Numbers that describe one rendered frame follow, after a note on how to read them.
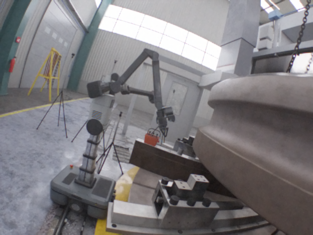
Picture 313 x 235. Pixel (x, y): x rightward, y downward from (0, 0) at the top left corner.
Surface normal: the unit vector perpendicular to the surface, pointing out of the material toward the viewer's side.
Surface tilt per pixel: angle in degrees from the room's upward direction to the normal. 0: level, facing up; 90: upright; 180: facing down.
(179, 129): 90
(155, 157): 90
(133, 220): 71
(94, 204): 90
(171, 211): 90
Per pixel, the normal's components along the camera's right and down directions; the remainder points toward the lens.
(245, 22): 0.18, 0.16
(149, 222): 0.28, -0.15
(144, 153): -0.18, 0.04
